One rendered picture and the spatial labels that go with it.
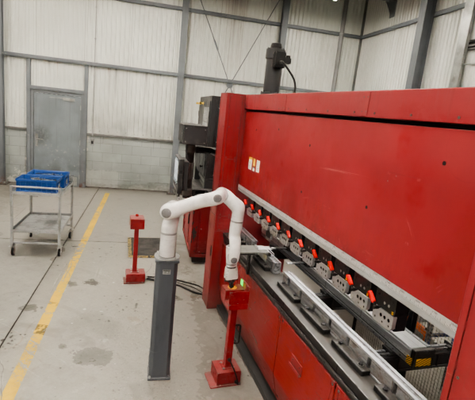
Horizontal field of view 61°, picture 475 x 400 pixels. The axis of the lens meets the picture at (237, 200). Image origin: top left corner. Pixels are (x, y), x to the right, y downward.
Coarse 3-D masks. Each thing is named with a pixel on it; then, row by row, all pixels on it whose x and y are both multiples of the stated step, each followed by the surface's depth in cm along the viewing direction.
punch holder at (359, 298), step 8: (360, 280) 216; (368, 280) 210; (360, 288) 216; (368, 288) 209; (376, 288) 209; (352, 296) 222; (360, 296) 215; (368, 296) 209; (360, 304) 215; (368, 304) 210
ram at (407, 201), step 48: (288, 144) 308; (336, 144) 243; (384, 144) 202; (432, 144) 172; (288, 192) 305; (336, 192) 241; (384, 192) 200; (432, 192) 171; (336, 240) 240; (384, 240) 199; (432, 240) 170; (384, 288) 198; (432, 288) 169
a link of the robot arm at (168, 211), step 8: (216, 192) 282; (224, 192) 288; (184, 200) 293; (192, 200) 291; (200, 200) 290; (208, 200) 285; (216, 200) 282; (224, 200) 287; (168, 208) 288; (176, 208) 290; (184, 208) 291; (192, 208) 292; (200, 208) 294; (168, 216) 289; (176, 216) 291
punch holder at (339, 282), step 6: (336, 258) 239; (336, 264) 238; (342, 264) 233; (336, 270) 238; (342, 270) 233; (348, 270) 227; (336, 276) 237; (342, 276) 232; (336, 282) 237; (342, 282) 232; (342, 288) 231; (348, 288) 229
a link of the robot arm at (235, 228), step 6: (234, 222) 290; (240, 222) 291; (234, 228) 291; (240, 228) 292; (234, 234) 292; (240, 234) 295; (234, 240) 290; (240, 240) 293; (234, 246) 288; (240, 246) 290; (234, 252) 287; (228, 258) 290; (234, 258) 288
